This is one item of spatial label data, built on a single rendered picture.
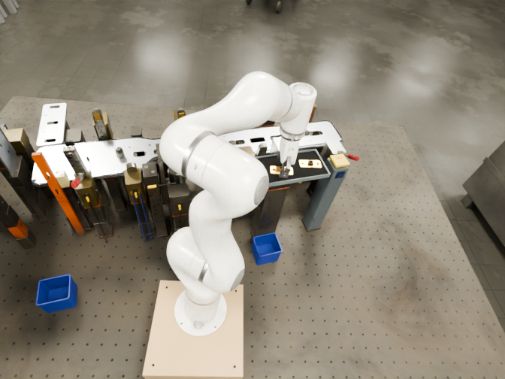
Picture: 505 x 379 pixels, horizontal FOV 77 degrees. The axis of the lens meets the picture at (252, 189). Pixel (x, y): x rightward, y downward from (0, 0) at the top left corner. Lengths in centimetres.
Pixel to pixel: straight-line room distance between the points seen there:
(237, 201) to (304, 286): 94
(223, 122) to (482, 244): 274
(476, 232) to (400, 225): 142
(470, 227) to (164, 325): 259
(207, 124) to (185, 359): 84
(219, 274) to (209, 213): 23
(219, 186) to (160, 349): 78
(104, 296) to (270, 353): 69
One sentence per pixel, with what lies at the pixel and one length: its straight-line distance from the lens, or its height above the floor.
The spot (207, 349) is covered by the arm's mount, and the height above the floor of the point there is 80.
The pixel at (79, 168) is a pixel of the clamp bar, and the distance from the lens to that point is 129.
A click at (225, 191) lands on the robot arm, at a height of 156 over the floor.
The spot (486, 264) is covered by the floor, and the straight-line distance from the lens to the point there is 303.
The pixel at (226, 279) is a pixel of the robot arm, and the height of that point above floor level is 121.
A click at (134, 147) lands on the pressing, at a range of 148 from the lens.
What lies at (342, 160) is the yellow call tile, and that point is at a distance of 129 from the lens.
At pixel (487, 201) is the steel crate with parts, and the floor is 22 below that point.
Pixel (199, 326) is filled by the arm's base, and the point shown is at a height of 85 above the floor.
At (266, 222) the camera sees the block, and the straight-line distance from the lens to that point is 139.
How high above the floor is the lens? 199
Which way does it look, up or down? 50 degrees down
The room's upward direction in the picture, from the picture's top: 10 degrees clockwise
